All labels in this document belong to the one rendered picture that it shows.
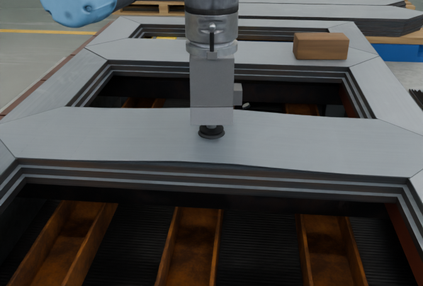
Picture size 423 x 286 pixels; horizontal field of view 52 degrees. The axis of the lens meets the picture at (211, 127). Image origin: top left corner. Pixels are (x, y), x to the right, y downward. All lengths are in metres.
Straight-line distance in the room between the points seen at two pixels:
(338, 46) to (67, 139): 0.65
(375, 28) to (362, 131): 0.81
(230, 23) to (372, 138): 0.30
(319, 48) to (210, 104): 0.49
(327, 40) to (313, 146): 0.43
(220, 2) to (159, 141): 0.23
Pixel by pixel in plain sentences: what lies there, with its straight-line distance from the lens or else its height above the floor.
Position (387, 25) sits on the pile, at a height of 0.83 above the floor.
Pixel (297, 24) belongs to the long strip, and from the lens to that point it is 1.38.
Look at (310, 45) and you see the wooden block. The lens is 1.06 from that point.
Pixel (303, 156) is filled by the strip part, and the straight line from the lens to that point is 0.66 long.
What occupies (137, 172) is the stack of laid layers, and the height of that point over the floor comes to 0.84.
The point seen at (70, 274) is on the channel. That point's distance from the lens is 0.67.
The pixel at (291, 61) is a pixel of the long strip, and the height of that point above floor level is 0.85.
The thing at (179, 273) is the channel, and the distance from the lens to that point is 0.71.
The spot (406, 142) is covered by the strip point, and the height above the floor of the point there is 0.85.
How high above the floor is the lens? 1.19
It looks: 28 degrees down
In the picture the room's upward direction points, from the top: straight up
